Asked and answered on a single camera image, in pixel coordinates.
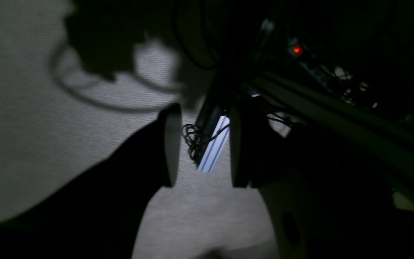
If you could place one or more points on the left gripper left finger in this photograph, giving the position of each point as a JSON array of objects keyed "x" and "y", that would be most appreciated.
[{"x": 97, "y": 214}]

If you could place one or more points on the aluminium frame rail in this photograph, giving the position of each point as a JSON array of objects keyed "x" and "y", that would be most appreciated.
[{"x": 215, "y": 145}]

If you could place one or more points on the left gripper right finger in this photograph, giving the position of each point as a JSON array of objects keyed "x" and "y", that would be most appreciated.
[{"x": 259, "y": 155}]

